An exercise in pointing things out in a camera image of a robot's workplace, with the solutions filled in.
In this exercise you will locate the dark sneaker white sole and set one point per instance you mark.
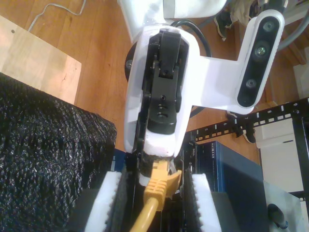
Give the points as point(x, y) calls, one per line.
point(241, 130)
point(223, 24)

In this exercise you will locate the black bubble mat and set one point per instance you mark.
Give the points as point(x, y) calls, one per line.
point(48, 145)

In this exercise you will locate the white box behind rack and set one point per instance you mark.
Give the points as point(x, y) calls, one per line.
point(275, 133)

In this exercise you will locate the blue network switch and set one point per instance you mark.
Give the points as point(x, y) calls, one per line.
point(241, 169)

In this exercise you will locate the gripper camera bar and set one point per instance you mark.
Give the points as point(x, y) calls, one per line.
point(260, 60)

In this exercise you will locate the black perforated rack post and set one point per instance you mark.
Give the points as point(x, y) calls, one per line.
point(265, 119)

